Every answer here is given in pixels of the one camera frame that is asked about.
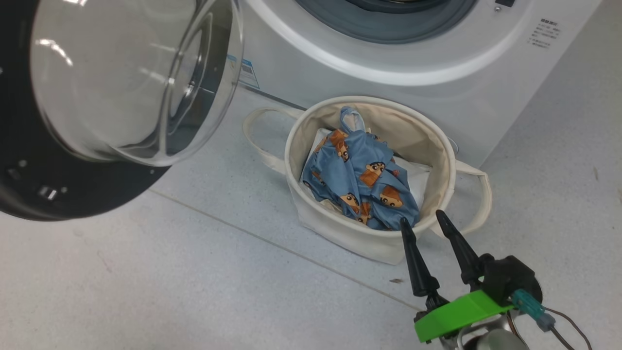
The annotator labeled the cream canvas laundry basket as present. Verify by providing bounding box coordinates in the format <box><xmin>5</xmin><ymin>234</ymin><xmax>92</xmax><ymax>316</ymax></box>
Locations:
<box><xmin>242</xmin><ymin>96</ymin><xmax>493</xmax><ymax>265</ymax></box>

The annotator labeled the blue cartoon print garment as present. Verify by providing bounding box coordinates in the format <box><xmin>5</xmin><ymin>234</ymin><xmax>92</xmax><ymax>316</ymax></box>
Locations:
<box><xmin>300</xmin><ymin>106</ymin><xmax>421</xmax><ymax>231</ymax></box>

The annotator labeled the black round glass washer door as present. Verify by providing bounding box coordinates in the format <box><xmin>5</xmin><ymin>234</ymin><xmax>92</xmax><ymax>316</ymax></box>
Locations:
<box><xmin>0</xmin><ymin>0</ymin><xmax>244</xmax><ymax>222</ymax></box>

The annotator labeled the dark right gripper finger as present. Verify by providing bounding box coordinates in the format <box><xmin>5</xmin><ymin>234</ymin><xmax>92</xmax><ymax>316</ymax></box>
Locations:
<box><xmin>400</xmin><ymin>217</ymin><xmax>440</xmax><ymax>298</ymax></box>
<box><xmin>435</xmin><ymin>210</ymin><xmax>482</xmax><ymax>285</ymax></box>

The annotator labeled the black text warning label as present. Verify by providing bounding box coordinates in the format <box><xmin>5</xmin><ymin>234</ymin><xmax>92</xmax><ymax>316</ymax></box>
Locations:
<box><xmin>530</xmin><ymin>19</ymin><xmax>560</xmax><ymax>48</ymax></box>

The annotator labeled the blue energy label sticker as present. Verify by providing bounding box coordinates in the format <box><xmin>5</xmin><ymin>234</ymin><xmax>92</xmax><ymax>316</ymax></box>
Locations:
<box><xmin>239</xmin><ymin>58</ymin><xmax>260</xmax><ymax>89</ymax></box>

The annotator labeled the white front-load washing machine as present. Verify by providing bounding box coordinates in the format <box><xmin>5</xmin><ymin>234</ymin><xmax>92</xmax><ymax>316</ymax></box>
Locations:
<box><xmin>226</xmin><ymin>0</ymin><xmax>605</xmax><ymax>168</ymax></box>

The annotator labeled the white folded cloth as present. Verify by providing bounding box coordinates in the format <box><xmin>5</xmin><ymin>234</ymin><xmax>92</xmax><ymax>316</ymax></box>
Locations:
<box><xmin>311</xmin><ymin>127</ymin><xmax>432</xmax><ymax>205</ymax></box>

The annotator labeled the teal plug right gripper cable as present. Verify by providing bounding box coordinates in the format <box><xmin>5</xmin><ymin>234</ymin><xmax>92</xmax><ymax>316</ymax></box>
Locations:
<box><xmin>510</xmin><ymin>289</ymin><xmax>593</xmax><ymax>350</ymax></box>

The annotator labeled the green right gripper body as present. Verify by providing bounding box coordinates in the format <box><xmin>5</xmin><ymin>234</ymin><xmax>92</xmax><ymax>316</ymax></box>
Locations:
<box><xmin>414</xmin><ymin>289</ymin><xmax>516</xmax><ymax>350</ymax></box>

